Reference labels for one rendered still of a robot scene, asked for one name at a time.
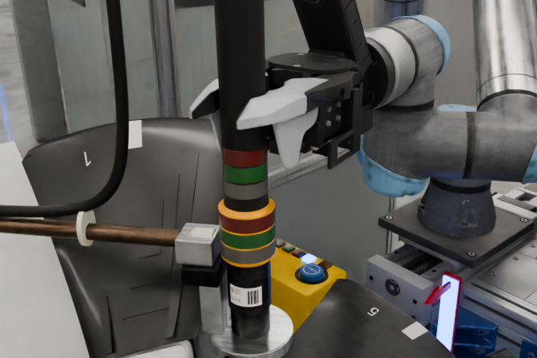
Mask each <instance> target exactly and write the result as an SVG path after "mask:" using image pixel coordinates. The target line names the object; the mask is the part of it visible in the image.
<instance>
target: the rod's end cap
mask: <svg viewBox="0 0 537 358"><path fill-rule="evenodd" d="M218 233H219V232H218V231H216V229H210V228H198V227H196V228H195V229H193V230H192V232H191V234H192V237H207V238H212V237H213V236H214V238H215V239H216V241H217V242H218V241H219V240H218V239H220V237H217V236H218V235H219V234H218ZM217 238H218V239H217ZM216 241H215V240H214V244H215V245H216V243H217V242H216ZM215 242H216V243H215ZM218 244H219V243H217V245H218ZM215 245H214V246H215ZM217 245H216V246H215V247H216V250H215V251H217V249H218V247H219V245H218V247H217ZM214 249H215V248H214Z"/></svg>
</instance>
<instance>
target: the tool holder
mask: <svg viewBox="0 0 537 358"><path fill-rule="evenodd" d="M196 227H198V228H210V229H216V231H218V232H219V225H206V224H194V223H185V225H184V227H183V228H182V230H181V232H180V233H179V234H178V236H177V238H176V239H175V241H174V243H175V252H176V261H177V264H178V265H183V266H182V268H181V281H182V284H185V285H194V286H199V293H200V305H201V326H202V332H203V333H208V334H209V343H210V347H211V349H212V350H213V352H214V353H215V355H216V356H218V357H219V358H281V357H282V356H283V355H285V354H286V352H287V351H288V350H289V349H290V348H291V346H292V340H293V326H292V321H291V319H290V318H289V316H288V315H287V314H286V313H285V312H284V311H282V310H281V309H279V308H278V307H276V306H273V305H270V329H269V331H268V333H267V334H266V335H264V336H262V337H260V338H257V339H253V340H246V339H242V338H240V337H238V336H236V335H235V334H234V333H233V330H232V322H231V308H230V307H229V296H228V281H227V265H226V261H225V260H224V259H223V258H222V257H221V250H220V241H218V242H217V241H216V239H215V238H214V236H213V237H212V238H207V237H192V234H191V232H192V230H193V229H195V228H196ZM217 239H218V238H217ZM214 240H215V241H216V242H217V243H219V244H218V245H219V247H218V245H217V243H216V242H215V243H216V245H217V247H218V249H217V251H215V250H216V247H215V246H216V245H215V244H214ZM218 240H220V239H218ZM214 245H215V246H214ZM214 248H215V249H214Z"/></svg>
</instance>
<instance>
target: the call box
mask: <svg viewBox="0 0 537 358"><path fill-rule="evenodd" d="M301 250H302V249H301ZM302 251H304V250H302ZM292 252H293V251H292ZM304 252H305V251H304ZM307 254H310V253H307V252H305V255H304V256H306V255H307ZM310 255H312V254H310ZM304 256H303V257H304ZM312 256H313V255H312ZM314 257H315V256H314ZM315 258H316V260H315V261H313V262H312V263H313V264H316V265H318V264H319V263H320V262H321V261H323V260H321V259H320V258H318V257H315ZM306 264H308V263H307V262H305V261H303V260H302V257H301V258H297V257H295V256H293V255H292V253H287V252H285V251H283V250H282V247H281V248H277V247H276V253H275V256H274V257H273V259H271V294H272V303H271V305H273V306H276V307H278V308H279V309H281V310H282V311H284V312H285V313H286V314H287V315H288V316H289V318H290V319H291V321H292V326H293V334H294V333H295V332H296V330H297V329H298V328H299V327H300V326H301V325H302V324H303V323H304V321H305V320H306V319H307V317H308V316H309V315H310V314H311V312H312V311H313V310H314V308H315V307H316V306H317V305H318V304H319V303H320V301H321V300H322V299H323V297H324V296H325V294H326V293H327V292H328V290H329V289H330V288H331V287H332V285H333V284H334V283H335V281H336V280H337V279H346V272H345V271H344V270H343V269H341V268H338V267H336V266H334V265H333V266H332V267H331V268H329V269H327V270H326V269H324V277H323V278H322V279H321V280H316V281H308V280H304V279H302V278H300V270H299V269H300V268H301V267H302V266H303V265H306Z"/></svg>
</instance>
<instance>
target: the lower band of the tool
mask: <svg viewBox="0 0 537 358"><path fill-rule="evenodd" d="M274 208H275V203H274V201H273V199H271V198H270V197H269V203H268V205H267V206H266V207H264V208H263V209H260V210H257V211H253V212H237V211H232V210H231V209H228V208H226V207H225V205H224V199H223V200H221V201H220V203H219V205H218V209H219V212H220V213H221V214H223V215H224V216H226V217H229V218H232V219H237V220H252V219H257V218H261V217H265V216H267V215H269V214H270V213H271V212H272V211H273V210H274ZM274 224H275V223H274ZM274 224H273V225H274ZM220 227H221V226H220ZM221 228H222V227H221ZM271 228H272V227H270V228H269V229H266V230H265V231H262V232H259V233H250V234H239V233H231V232H229V231H227V230H225V229H223V228H222V229H223V230H224V231H226V232H227V233H231V234H235V235H241V236H250V235H256V234H260V233H264V232H266V231H268V230H270V229H271ZM273 241H274V240H273ZM273 241H272V242H270V243H269V244H267V245H265V246H263V247H260V248H257V249H262V248H264V247H266V246H268V245H270V244H272V243H273ZM221 243H222V244H223V245H225V244H224V243H223V242H222V241H221ZM225 246H226V247H228V248H231V249H235V248H232V247H229V246H228V245H225ZM257 249H235V250H240V251H252V250H257ZM275 253H276V252H275ZM275 253H274V255H273V256H272V257H270V258H269V259H267V260H266V261H262V262H260V263H256V264H250V265H242V264H237V263H233V262H231V261H228V260H226V259H225V258H224V257H223V256H222V255H221V257H222V258H223V259H224V260H225V261H226V262H228V263H230V264H231V265H234V266H237V267H242V268H252V267H257V266H260V265H263V264H265V263H267V262H268V261H270V260H271V259H273V257H274V256H275Z"/></svg>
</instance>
